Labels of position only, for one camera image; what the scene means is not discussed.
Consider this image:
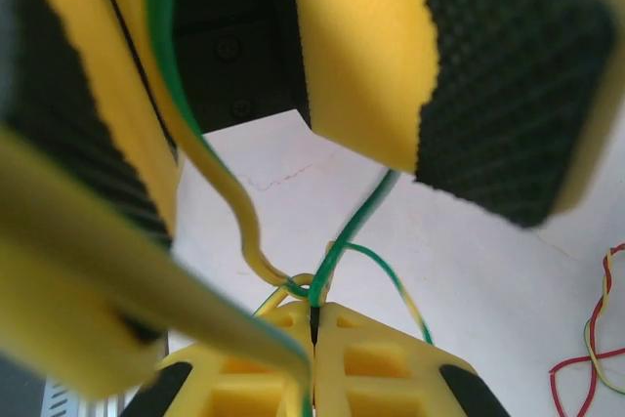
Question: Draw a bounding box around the red cable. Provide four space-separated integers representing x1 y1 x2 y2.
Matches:
549 307 625 416

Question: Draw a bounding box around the white slotted cable duct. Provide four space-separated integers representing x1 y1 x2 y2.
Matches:
42 377 121 417

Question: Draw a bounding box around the yellow-green cable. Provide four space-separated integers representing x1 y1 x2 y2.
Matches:
336 240 436 345
131 0 333 315
0 123 401 417

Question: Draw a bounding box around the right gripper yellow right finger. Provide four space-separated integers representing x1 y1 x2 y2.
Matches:
315 303 509 417

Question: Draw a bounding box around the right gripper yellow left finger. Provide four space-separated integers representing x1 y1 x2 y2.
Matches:
121 302 313 417

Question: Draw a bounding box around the small red green wire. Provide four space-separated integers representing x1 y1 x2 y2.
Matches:
583 243 625 396

